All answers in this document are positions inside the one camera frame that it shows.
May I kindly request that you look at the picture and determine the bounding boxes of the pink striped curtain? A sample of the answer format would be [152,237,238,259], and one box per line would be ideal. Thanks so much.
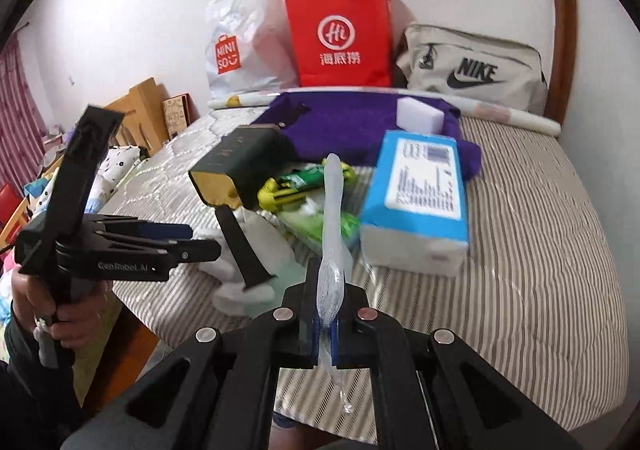
[0,35,49,191]

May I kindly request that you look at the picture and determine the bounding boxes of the blue cardboard box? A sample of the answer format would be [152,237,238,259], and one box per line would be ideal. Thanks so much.
[359,130,472,279]

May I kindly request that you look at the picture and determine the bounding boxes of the light green plastic bag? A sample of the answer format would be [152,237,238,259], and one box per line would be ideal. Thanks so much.
[279,206,362,252]

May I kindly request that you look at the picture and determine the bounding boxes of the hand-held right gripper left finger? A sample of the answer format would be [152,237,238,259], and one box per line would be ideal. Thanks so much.
[60,275,322,450]

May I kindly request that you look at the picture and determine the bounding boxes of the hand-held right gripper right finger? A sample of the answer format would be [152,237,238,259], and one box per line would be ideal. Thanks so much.
[330,281,585,450]

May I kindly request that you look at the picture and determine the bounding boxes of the white plastic shopping bag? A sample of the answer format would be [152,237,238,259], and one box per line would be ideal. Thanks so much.
[206,0,301,101]

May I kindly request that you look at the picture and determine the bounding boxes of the white dotted blanket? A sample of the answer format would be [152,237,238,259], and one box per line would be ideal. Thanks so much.
[30,145,142,217]

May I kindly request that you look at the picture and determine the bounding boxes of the purple cloth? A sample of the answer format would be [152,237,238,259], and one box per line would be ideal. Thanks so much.
[245,91,483,182]

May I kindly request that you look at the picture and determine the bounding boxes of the black strap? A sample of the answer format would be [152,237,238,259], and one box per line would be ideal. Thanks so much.
[215,206,279,294]

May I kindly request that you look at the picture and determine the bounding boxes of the yellow pouch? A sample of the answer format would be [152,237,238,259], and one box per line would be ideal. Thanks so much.
[257,177,307,212]

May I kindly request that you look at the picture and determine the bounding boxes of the dark green box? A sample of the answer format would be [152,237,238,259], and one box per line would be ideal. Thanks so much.
[188,125,294,209]

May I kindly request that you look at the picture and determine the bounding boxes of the white sponge block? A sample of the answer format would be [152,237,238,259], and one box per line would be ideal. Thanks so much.
[396,96,446,135]

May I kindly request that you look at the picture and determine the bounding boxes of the brown patterned picture frame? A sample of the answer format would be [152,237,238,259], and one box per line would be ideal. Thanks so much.
[162,93,194,141]

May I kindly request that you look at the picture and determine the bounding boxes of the clear plastic bag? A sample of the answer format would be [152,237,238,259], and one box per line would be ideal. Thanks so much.
[319,153,353,417]

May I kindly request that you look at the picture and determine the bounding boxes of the dark green printed packet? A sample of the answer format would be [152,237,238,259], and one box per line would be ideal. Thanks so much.
[277,165,357,192]

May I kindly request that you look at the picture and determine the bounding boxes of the brown cardboard boxes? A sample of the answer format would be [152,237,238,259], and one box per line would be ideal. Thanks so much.
[102,77,169,159]

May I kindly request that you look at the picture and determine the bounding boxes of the beige sports bag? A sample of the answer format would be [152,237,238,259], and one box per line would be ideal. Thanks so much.
[395,22,551,114]

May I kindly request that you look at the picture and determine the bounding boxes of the brown wooden frame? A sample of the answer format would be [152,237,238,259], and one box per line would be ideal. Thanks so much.
[542,0,577,127]

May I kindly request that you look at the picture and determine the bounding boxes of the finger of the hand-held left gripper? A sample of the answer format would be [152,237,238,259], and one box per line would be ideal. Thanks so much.
[92,215,194,241]
[102,236,222,267]

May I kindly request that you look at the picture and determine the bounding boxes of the red paper bag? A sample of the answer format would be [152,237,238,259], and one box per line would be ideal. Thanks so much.
[284,0,394,89]

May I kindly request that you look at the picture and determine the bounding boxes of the person's left hand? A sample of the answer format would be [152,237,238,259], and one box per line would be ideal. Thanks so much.
[11,270,115,356]

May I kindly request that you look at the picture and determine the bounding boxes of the person's left forearm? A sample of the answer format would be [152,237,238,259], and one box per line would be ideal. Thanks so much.
[0,315,88,450]

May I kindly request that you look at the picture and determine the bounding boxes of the red chair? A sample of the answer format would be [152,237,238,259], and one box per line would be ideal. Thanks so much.
[0,182,27,232]

